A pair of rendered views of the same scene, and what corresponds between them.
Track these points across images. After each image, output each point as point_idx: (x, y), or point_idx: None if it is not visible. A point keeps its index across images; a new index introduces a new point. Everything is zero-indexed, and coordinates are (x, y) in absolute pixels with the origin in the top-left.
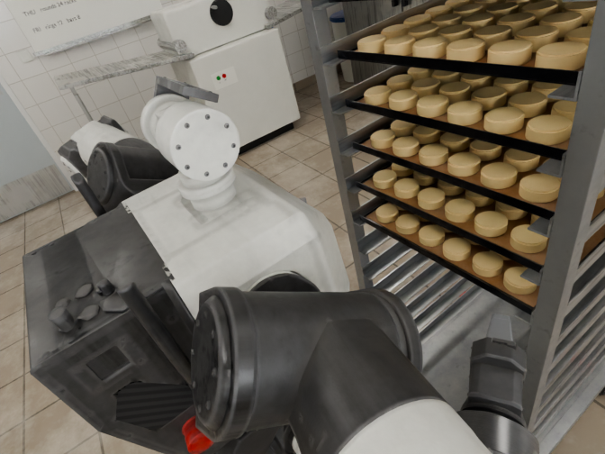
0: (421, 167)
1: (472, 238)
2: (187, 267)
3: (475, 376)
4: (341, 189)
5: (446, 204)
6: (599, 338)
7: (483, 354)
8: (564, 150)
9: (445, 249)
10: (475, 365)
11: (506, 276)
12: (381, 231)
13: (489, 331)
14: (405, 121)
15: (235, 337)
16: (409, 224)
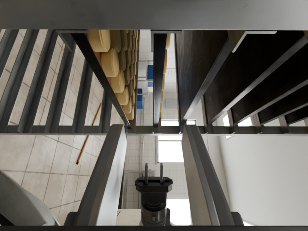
0: (200, 96)
1: (156, 116)
2: None
3: (166, 196)
4: (144, 12)
5: (162, 91)
6: (34, 44)
7: (171, 189)
8: (210, 124)
9: (125, 100)
10: (166, 192)
11: (132, 114)
12: (93, 69)
13: (162, 174)
14: (245, 89)
15: None
16: (117, 70)
